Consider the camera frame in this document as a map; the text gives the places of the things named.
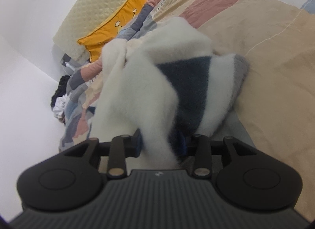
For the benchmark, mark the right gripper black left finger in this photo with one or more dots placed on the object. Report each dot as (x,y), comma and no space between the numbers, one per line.
(116,151)

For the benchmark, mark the black clothes pile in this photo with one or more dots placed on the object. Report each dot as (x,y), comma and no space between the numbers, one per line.
(61,89)

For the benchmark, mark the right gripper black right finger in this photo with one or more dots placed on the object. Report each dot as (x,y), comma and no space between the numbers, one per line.
(225,159)

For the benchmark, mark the grey wall socket panel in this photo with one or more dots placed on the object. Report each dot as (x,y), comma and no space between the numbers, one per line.
(70,63)

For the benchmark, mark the white navy striped fluffy blanket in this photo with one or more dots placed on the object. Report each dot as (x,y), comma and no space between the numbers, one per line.
(168,79)

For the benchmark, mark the patchwork pastel duvet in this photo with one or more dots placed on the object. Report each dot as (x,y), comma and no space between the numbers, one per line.
(275,109)

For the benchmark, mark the cream quilted headboard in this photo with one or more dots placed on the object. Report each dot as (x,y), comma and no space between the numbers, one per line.
(83,17)

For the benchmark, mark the orange crown pillow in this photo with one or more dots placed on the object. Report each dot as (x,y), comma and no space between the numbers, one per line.
(110,27)

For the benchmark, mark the white clothes pile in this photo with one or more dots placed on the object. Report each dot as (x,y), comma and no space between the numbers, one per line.
(59,107)

